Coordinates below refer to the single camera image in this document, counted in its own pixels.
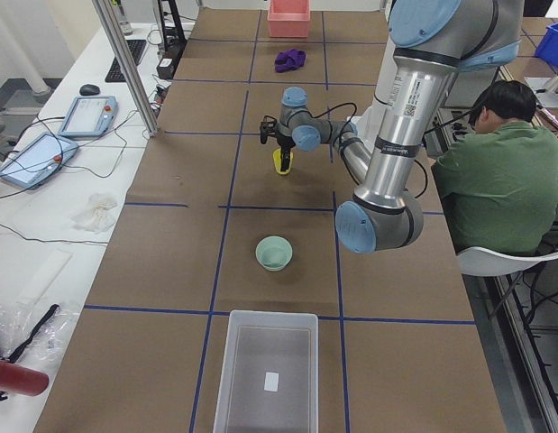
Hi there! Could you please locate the crumpled white tissue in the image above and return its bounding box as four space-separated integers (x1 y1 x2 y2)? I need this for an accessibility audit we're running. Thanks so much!
71 193 117 234

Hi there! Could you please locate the black camera cable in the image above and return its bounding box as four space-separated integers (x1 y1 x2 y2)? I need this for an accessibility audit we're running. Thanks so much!
312 102 359 125

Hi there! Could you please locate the teach pendant far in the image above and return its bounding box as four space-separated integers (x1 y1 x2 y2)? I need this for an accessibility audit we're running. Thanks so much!
58 96 118 140

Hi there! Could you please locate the purple cloth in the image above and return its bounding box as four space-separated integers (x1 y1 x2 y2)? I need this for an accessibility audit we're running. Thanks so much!
274 49 306 73

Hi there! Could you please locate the teach pendant near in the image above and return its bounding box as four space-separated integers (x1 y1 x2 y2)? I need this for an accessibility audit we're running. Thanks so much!
0 133 78 189

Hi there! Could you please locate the blue storage bin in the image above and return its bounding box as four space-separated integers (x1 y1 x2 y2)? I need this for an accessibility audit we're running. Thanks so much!
535 23 558 68

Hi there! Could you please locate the clear plastic box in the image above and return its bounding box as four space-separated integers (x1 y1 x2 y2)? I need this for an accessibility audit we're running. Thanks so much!
213 310 318 432

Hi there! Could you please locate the person in green shirt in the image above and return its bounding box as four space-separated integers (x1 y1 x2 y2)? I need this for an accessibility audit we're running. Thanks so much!
432 80 558 255

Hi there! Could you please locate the black computer box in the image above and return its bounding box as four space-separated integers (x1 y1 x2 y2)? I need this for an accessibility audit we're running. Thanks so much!
156 58 175 80

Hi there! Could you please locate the black keyboard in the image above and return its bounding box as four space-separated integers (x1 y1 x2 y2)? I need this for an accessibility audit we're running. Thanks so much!
105 39 148 83

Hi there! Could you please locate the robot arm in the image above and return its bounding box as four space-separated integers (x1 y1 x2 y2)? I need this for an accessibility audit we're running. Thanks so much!
260 1 524 253

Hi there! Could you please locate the black strap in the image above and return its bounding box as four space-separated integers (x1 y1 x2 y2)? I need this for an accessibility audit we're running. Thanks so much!
7 303 60 364

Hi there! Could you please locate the white chair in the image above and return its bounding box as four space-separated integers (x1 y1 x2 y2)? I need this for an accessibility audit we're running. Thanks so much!
455 245 558 317

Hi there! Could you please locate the black computer mouse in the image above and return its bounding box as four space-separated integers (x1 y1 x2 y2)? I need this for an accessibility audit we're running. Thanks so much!
79 84 100 97

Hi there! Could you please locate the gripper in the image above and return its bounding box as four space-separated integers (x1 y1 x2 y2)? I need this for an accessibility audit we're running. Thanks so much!
276 132 296 171

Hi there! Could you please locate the teach pendant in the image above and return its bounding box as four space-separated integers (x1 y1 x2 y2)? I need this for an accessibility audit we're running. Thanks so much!
0 133 78 189
58 96 118 140

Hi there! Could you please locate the red bottle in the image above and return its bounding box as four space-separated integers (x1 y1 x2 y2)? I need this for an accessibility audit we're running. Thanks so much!
0 360 50 396

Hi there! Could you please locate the green ceramic bowl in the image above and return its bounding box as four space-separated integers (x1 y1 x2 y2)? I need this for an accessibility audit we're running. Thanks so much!
255 235 293 272

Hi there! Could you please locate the yellow paper cup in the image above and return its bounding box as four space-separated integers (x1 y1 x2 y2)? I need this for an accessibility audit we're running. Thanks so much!
272 148 294 176

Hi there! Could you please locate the aluminium frame post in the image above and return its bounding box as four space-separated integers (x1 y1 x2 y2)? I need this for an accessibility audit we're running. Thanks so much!
92 0 158 137

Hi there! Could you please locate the pink plastic bin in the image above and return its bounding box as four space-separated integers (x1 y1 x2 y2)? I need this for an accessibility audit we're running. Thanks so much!
267 0 311 38

